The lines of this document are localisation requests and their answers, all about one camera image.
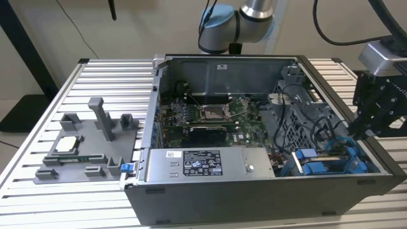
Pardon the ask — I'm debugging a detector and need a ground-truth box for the black box on floor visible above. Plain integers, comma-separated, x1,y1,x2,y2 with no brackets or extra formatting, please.
0,94,59,133

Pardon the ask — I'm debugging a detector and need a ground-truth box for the silver CPU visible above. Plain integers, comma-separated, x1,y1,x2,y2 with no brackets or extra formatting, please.
55,136,79,152

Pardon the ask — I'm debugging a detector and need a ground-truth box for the black metal post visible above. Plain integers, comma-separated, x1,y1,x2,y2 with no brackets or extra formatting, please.
0,0,61,98

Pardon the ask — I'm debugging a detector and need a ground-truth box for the CPU socket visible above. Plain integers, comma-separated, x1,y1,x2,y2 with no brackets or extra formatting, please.
198,104,232,121

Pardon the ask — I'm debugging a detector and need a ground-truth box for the green RAM stick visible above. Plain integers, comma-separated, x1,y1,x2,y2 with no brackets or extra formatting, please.
59,156,103,163

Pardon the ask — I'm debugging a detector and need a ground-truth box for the blue disk wire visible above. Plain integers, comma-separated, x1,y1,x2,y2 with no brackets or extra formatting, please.
324,135,358,157

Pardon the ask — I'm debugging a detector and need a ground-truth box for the black hanging antenna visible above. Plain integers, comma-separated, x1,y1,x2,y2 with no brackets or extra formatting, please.
109,0,118,21

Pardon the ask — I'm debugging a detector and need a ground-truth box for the black arm joint cable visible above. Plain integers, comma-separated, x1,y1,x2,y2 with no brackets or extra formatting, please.
199,0,219,31

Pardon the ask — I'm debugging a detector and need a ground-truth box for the perforated metal drive cage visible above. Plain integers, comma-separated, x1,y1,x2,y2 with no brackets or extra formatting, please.
269,65,352,155

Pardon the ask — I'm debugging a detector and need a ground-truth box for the disk bay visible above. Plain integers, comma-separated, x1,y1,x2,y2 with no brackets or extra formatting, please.
288,142,381,177

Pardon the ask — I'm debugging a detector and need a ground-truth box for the green motherboard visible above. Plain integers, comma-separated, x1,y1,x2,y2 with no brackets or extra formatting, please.
159,94,272,148

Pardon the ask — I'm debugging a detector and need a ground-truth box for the looped black disk wire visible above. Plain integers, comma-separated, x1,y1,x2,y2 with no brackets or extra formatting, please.
309,114,345,150

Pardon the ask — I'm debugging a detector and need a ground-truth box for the silver power supply unit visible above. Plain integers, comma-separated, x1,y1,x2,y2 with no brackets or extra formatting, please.
143,147,277,181

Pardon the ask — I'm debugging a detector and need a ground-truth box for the long black internal wire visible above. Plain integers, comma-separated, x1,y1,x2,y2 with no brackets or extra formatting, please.
274,84,312,153

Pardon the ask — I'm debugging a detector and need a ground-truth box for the grey parts rack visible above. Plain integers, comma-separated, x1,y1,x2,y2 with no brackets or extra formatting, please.
34,97,141,185

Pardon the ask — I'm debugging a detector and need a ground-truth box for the hard disk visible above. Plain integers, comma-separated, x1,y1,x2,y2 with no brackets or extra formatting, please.
292,146,369,177

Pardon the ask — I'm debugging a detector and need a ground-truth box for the black looping gripper cable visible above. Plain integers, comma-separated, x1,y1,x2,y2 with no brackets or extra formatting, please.
313,0,396,46

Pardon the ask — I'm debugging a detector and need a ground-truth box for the black open PC case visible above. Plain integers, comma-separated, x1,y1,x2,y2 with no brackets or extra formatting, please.
119,53,407,227

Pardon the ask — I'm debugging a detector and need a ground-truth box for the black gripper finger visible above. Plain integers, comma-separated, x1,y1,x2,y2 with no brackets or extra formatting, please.
361,99,400,142
348,94,382,140

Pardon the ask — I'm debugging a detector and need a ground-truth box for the thin black wall cable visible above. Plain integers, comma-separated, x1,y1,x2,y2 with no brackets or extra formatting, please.
58,0,101,59

